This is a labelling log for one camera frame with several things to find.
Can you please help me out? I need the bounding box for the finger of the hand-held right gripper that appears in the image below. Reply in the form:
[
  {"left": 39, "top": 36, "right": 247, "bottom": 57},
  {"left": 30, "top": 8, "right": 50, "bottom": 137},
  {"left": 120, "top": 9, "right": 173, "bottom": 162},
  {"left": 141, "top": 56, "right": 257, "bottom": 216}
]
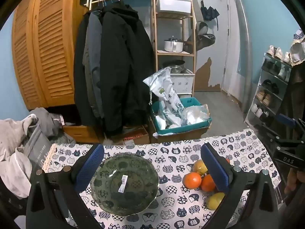
[
  {"left": 269, "top": 134, "right": 305, "bottom": 149},
  {"left": 275, "top": 113, "right": 305, "bottom": 135}
]

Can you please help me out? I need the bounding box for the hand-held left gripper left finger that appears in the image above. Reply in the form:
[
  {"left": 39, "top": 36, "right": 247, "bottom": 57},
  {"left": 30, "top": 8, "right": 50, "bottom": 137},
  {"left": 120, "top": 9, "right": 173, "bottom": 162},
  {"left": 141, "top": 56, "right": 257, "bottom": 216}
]
[{"left": 25, "top": 144, "right": 105, "bottom": 229}]

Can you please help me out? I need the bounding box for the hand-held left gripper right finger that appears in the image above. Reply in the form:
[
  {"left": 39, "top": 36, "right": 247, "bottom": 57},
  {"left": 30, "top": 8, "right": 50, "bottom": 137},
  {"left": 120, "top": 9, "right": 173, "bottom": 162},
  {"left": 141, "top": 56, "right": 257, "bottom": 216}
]
[{"left": 201, "top": 142, "right": 279, "bottom": 229}]

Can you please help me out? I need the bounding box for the orange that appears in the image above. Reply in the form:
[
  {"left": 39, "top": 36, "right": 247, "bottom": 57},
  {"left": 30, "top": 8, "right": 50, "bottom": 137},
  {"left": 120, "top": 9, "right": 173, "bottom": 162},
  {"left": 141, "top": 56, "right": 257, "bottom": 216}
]
[
  {"left": 183, "top": 172, "right": 202, "bottom": 190},
  {"left": 201, "top": 174, "right": 217, "bottom": 193}
]

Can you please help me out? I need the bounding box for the green glass bowl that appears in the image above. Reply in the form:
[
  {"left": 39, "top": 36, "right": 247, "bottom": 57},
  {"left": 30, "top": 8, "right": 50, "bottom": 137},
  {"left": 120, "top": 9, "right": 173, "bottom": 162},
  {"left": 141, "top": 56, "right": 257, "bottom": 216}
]
[{"left": 90, "top": 153, "right": 160, "bottom": 216}]

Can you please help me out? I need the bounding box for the person's right hand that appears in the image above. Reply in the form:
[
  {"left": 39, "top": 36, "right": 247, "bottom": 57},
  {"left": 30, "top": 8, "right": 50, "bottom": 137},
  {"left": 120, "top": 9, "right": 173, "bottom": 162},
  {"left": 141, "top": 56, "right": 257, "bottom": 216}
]
[{"left": 284, "top": 168, "right": 305, "bottom": 196}]

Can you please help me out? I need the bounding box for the shoe rack with shoes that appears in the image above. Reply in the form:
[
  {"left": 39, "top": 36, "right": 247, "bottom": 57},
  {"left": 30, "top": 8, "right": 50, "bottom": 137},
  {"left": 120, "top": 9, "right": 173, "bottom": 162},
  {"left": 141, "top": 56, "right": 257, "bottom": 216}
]
[{"left": 250, "top": 44, "right": 292, "bottom": 125}]

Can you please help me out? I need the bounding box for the white shoe rack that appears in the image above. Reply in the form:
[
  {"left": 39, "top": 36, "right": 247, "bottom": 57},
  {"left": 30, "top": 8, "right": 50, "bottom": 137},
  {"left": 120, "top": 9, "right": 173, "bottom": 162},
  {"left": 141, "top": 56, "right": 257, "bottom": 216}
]
[{"left": 244, "top": 52, "right": 294, "bottom": 137}]

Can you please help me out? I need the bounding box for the dark brown coat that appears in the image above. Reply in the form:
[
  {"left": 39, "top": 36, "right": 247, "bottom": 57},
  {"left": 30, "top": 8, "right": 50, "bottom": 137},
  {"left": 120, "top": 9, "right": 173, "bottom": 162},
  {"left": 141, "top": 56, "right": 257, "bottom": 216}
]
[{"left": 272, "top": 61, "right": 305, "bottom": 146}]

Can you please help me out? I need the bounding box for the wooden drawer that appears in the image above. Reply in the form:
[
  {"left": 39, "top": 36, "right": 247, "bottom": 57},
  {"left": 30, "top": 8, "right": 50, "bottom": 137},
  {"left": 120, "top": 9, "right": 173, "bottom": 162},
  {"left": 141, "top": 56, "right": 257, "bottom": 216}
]
[{"left": 62, "top": 124, "right": 100, "bottom": 144}]

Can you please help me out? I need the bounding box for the cat print tablecloth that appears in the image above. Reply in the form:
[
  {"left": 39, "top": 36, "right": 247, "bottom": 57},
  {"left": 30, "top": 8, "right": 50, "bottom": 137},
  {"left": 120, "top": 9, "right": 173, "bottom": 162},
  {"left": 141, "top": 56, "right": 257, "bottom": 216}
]
[{"left": 43, "top": 128, "right": 283, "bottom": 229}]

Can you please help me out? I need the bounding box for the brown cardboard box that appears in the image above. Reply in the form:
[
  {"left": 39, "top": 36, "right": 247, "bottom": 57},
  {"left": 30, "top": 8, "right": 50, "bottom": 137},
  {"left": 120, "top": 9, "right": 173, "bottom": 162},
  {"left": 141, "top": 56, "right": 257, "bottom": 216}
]
[{"left": 149, "top": 117, "right": 210, "bottom": 144}]

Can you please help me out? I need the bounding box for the teal plastic crate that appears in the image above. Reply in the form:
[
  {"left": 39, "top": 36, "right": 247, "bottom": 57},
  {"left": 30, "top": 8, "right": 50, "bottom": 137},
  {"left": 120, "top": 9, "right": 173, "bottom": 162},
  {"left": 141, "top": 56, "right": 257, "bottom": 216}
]
[{"left": 150, "top": 97, "right": 212, "bottom": 135}]

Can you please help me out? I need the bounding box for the flat cardboard box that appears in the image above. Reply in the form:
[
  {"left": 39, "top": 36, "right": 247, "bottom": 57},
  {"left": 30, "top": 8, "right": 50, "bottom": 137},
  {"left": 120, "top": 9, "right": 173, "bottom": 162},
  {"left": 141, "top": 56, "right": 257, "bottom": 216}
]
[{"left": 119, "top": 126, "right": 151, "bottom": 145}]

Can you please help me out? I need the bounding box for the clear plastic bag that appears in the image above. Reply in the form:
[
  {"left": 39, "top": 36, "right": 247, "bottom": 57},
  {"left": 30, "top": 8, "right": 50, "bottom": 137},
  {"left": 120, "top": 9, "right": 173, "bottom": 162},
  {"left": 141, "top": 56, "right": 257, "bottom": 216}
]
[{"left": 181, "top": 104, "right": 210, "bottom": 126}]

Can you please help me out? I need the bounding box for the grey sweatshirt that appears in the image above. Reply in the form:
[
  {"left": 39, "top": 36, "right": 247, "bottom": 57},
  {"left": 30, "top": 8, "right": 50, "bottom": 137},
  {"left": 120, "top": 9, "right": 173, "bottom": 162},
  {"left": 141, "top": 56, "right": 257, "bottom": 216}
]
[{"left": 28, "top": 107, "right": 77, "bottom": 145}]

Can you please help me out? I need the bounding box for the pale crumpled cloth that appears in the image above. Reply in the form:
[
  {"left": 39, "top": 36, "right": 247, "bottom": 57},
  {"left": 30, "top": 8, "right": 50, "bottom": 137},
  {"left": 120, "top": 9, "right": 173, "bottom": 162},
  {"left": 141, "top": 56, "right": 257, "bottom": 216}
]
[{"left": 289, "top": 29, "right": 305, "bottom": 66}]

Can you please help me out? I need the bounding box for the metal pipe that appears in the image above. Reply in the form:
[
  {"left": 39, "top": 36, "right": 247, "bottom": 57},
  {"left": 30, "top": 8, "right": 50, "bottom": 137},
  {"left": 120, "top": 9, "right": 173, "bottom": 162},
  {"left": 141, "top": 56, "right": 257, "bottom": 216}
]
[{"left": 232, "top": 0, "right": 253, "bottom": 114}]

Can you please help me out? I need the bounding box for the grey door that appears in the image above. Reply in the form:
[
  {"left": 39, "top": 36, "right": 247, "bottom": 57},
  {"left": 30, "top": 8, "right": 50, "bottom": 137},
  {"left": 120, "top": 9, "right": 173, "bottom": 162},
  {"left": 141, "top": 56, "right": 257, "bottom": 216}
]
[{"left": 193, "top": 0, "right": 231, "bottom": 93}]

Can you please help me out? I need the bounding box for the white patterned basket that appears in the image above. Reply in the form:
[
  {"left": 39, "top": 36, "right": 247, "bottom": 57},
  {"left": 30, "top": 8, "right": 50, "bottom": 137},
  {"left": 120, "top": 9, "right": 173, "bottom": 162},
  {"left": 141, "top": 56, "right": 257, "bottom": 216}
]
[{"left": 170, "top": 69, "right": 195, "bottom": 95}]

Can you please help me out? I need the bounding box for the white rice bag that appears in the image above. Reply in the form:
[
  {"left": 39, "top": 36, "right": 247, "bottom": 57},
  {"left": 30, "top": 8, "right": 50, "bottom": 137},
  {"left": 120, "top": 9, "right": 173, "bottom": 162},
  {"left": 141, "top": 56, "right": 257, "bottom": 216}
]
[{"left": 142, "top": 67, "right": 185, "bottom": 128}]

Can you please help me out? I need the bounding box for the black hooded coat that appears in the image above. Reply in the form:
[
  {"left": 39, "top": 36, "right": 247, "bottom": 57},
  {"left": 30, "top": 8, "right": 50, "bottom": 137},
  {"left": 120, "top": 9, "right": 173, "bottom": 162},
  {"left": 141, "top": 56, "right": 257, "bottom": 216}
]
[{"left": 100, "top": 1, "right": 156, "bottom": 136}]

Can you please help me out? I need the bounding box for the steel pot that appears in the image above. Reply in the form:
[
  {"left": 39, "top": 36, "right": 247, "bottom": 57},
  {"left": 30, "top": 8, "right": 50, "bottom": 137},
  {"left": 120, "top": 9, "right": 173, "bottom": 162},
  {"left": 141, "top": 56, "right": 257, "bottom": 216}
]
[{"left": 162, "top": 60, "right": 186, "bottom": 74}]

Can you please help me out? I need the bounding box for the grey jacket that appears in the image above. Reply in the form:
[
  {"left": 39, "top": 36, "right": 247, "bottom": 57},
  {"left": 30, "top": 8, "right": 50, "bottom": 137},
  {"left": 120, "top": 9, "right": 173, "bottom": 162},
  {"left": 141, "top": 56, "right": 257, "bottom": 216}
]
[{"left": 83, "top": 10, "right": 106, "bottom": 119}]

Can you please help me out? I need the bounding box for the olive hanging bag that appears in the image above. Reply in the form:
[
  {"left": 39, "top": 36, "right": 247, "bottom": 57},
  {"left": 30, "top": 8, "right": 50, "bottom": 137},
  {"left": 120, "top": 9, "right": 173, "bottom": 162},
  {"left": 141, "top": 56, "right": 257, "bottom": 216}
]
[{"left": 186, "top": 21, "right": 216, "bottom": 52}]

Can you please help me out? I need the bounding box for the wooden louvered wardrobe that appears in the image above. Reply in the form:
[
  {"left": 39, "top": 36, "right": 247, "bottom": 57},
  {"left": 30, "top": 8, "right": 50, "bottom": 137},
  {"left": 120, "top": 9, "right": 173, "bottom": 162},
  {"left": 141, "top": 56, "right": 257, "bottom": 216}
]
[{"left": 11, "top": 0, "right": 90, "bottom": 110}]

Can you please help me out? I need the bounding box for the white pot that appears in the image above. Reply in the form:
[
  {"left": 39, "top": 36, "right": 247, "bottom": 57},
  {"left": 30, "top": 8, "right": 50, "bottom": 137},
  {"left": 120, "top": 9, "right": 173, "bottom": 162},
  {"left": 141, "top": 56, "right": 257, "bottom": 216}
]
[{"left": 164, "top": 38, "right": 185, "bottom": 52}]

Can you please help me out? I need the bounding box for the dark blue umbrella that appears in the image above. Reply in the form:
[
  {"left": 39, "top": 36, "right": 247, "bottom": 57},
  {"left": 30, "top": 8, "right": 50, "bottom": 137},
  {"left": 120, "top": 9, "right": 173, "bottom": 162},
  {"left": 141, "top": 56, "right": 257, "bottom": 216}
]
[{"left": 200, "top": 0, "right": 220, "bottom": 32}]

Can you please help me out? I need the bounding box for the wooden shelf rack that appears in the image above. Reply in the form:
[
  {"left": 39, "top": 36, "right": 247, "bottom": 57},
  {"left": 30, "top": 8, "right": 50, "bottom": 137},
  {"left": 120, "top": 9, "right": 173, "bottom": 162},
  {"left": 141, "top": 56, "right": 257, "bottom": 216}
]
[{"left": 152, "top": 0, "right": 197, "bottom": 101}]

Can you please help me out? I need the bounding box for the white storage bin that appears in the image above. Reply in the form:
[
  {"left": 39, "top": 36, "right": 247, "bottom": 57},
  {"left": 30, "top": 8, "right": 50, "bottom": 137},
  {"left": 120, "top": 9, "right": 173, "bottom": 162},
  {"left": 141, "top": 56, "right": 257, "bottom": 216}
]
[{"left": 158, "top": 0, "right": 192, "bottom": 14}]

